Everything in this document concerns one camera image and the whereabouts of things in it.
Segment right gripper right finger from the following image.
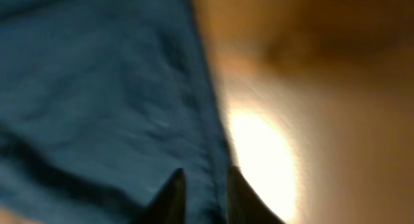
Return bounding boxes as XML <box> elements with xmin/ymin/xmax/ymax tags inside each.
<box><xmin>227</xmin><ymin>166</ymin><xmax>285</xmax><ymax>224</ymax></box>

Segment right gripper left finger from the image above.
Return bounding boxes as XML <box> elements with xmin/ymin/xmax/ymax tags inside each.
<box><xmin>136</xmin><ymin>168</ymin><xmax>186</xmax><ymax>224</ymax></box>

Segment dark blue shorts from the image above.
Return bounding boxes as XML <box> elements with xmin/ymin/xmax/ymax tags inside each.
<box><xmin>1</xmin><ymin>0</ymin><xmax>230</xmax><ymax>223</ymax></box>

